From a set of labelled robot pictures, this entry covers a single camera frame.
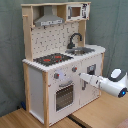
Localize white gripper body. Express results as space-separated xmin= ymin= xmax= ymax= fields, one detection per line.
xmin=79 ymin=73 xmax=101 ymax=88

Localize white oven door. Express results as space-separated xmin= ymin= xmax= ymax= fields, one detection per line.
xmin=49 ymin=80 xmax=79 ymax=125

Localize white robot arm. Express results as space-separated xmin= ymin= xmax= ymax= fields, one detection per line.
xmin=79 ymin=69 xmax=128 ymax=98

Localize wooden toy kitchen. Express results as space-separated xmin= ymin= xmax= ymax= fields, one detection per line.
xmin=22 ymin=2 xmax=105 ymax=128

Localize white cabinet door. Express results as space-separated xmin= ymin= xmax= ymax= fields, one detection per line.
xmin=80 ymin=56 xmax=102 ymax=106

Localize metal sink basin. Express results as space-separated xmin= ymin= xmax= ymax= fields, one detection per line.
xmin=66 ymin=47 xmax=94 ymax=56

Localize left red oven knob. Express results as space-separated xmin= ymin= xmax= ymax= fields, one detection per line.
xmin=54 ymin=73 xmax=60 ymax=79

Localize black faucet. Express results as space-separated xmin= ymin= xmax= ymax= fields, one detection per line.
xmin=67 ymin=33 xmax=82 ymax=49

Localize black stovetop red burners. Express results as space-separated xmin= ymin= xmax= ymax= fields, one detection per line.
xmin=34 ymin=53 xmax=71 ymax=66

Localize toy microwave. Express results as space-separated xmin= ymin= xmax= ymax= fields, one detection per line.
xmin=66 ymin=3 xmax=90 ymax=21

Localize grey range hood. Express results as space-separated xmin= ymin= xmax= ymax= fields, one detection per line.
xmin=35 ymin=5 xmax=64 ymax=27

